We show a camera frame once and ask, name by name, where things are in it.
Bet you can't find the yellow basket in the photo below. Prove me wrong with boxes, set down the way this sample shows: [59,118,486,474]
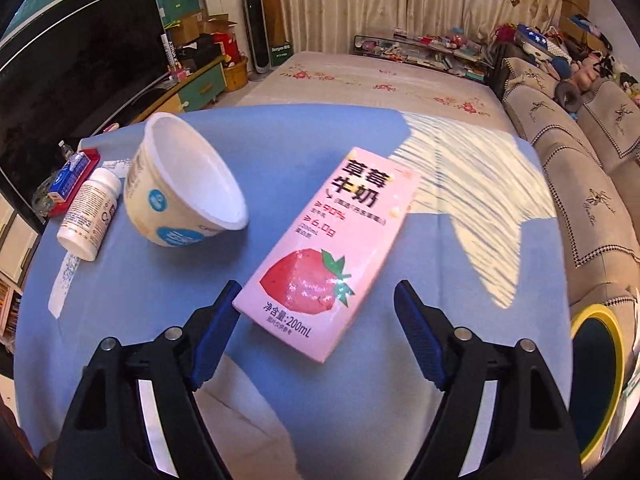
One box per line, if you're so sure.
[223,57,249,92]

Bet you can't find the clear plastic bottle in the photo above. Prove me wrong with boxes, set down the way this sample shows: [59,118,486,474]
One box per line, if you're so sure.
[32,140,77,217]

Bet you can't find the red bag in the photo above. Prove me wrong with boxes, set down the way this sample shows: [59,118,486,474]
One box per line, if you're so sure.
[212,32,239,61]

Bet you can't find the pink strawberry milk carton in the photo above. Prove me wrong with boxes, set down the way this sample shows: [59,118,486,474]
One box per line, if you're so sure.
[232,146,422,364]

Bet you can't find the green television cabinet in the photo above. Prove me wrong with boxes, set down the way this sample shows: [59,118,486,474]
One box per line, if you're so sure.
[132,57,226,126]

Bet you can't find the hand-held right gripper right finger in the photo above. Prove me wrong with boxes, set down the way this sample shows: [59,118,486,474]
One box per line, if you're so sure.
[394,280,583,480]

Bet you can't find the beige sofa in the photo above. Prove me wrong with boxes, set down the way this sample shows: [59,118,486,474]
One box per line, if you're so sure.
[492,55,640,361]

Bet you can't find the floral bed sheet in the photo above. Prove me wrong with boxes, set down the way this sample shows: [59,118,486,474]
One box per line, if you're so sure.
[235,50,506,133]

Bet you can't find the blue starred pillow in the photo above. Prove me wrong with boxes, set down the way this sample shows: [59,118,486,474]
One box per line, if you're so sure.
[515,24,571,61]

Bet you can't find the grey neck pillow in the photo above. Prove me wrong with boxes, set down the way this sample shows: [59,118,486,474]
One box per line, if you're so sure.
[554,80,581,109]

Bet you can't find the cluttered glass shelf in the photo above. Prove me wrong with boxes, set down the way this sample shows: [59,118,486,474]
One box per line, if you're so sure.
[352,34,493,81]

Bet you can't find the white yogurt cup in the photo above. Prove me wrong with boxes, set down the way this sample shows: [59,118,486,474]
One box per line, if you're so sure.
[123,112,249,248]

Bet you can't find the tall white printed box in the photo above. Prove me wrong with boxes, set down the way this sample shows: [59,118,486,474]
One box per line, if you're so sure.
[161,34,181,74]

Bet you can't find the black television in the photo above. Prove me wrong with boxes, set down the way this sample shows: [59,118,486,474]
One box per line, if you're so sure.
[0,0,169,221]

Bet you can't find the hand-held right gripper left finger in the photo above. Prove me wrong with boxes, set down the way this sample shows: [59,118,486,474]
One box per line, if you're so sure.
[52,280,243,480]

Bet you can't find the tower fan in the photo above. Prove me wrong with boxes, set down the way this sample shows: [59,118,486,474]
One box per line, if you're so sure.
[241,0,274,73]

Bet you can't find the white pill bottle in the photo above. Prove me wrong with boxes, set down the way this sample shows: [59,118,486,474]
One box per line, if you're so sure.
[56,167,123,262]

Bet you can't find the open cardboard box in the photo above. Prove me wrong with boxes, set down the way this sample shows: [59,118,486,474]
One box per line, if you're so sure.
[175,12,238,45]

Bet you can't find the stacked cardboard boxes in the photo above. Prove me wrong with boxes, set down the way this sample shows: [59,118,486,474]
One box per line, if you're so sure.
[560,0,606,51]

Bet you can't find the white drawer cabinet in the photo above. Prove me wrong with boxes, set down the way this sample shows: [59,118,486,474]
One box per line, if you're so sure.
[0,195,42,341]

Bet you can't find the red and blue box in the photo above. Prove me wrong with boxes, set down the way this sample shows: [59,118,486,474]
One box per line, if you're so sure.
[47,148,102,204]

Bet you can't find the pile of plush toys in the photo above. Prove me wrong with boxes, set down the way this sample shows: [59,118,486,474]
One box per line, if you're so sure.
[550,47,640,106]

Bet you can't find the blue tablecloth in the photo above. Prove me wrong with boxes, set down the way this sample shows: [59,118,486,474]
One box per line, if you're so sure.
[13,105,573,480]

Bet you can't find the yellow rimmed bin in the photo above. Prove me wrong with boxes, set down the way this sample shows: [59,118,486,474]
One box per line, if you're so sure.
[570,304,626,466]

